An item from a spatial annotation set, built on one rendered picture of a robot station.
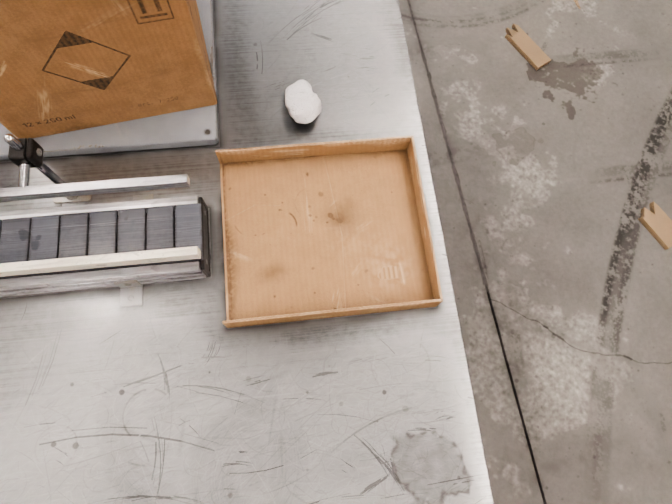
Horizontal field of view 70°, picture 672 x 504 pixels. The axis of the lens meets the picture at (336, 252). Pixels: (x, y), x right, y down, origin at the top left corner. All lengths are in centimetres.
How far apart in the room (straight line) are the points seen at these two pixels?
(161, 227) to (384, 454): 43
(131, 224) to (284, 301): 24
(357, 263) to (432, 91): 130
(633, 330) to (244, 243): 141
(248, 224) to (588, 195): 142
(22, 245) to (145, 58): 30
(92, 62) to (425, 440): 66
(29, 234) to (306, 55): 51
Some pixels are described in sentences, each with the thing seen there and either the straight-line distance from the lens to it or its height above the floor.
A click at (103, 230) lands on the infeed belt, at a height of 88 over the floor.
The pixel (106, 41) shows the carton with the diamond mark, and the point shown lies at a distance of 70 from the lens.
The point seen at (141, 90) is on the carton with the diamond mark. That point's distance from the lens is 78.
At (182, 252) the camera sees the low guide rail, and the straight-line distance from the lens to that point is 65.
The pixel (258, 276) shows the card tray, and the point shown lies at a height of 83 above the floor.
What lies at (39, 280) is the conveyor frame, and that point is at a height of 88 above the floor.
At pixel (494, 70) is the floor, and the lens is 206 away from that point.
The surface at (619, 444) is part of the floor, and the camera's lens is 178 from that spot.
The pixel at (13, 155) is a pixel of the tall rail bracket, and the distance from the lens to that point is 72.
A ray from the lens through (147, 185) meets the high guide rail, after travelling 64.
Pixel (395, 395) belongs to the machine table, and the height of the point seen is 83.
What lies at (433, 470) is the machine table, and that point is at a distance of 70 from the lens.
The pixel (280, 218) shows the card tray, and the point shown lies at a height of 83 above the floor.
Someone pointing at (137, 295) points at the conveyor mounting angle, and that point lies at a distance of 74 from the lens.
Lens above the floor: 151
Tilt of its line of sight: 72 degrees down
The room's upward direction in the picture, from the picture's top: 9 degrees clockwise
